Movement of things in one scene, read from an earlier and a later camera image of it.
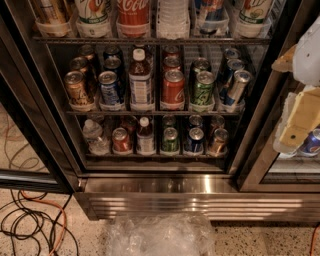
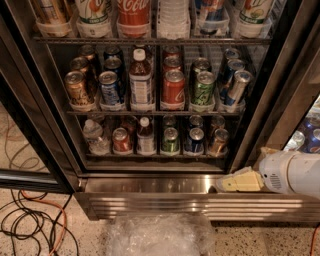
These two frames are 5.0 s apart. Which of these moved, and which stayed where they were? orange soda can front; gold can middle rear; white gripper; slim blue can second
Moved: white gripper
Stayed: gold can middle rear; orange soda can front; slim blue can second
